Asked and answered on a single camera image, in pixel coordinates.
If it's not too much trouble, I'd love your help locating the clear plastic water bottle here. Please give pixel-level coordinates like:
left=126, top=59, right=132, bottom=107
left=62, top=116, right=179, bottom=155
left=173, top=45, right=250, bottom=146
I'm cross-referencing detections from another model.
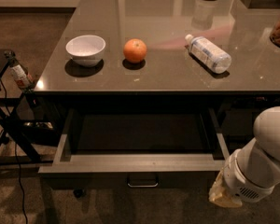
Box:
left=185, top=35, right=231, bottom=74

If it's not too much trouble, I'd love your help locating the black cable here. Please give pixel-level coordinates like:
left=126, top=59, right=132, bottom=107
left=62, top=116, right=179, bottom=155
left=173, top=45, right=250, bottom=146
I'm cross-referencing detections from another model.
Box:
left=0, top=77, right=30, bottom=224

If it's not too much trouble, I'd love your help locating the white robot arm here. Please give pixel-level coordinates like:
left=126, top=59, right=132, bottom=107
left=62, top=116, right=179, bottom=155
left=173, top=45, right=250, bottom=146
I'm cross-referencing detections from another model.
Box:
left=208, top=106, right=280, bottom=208

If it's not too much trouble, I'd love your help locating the white ceramic bowl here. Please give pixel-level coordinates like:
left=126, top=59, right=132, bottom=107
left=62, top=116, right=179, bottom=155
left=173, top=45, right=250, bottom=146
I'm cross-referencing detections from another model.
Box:
left=65, top=35, right=106, bottom=67

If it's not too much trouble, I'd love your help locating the orange fruit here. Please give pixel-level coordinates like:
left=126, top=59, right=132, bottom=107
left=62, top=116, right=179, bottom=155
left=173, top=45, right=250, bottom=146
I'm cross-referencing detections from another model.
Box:
left=123, top=38, right=147, bottom=63

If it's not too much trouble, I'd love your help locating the red labelled bottle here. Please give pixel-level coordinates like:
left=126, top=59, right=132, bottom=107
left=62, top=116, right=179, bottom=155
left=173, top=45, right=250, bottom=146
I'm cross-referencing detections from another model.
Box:
left=4, top=50, right=34, bottom=91

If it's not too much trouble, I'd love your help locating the metal drawer handle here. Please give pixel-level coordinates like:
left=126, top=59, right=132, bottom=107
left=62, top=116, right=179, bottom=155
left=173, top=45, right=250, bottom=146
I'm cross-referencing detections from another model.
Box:
left=127, top=176, right=159, bottom=189

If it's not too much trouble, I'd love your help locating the dark top drawer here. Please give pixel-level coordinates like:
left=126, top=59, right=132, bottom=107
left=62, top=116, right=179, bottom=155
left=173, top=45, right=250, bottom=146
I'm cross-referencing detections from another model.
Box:
left=39, top=108, right=230, bottom=189

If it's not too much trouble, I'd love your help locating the black side stand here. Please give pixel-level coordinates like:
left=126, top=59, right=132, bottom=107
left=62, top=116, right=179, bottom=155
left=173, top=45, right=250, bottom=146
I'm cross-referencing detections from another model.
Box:
left=0, top=49, right=59, bottom=165

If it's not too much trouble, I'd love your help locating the dark drawer cabinet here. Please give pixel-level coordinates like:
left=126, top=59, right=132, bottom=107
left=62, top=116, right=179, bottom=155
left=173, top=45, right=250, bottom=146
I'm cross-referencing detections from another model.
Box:
left=34, top=91, right=280, bottom=182

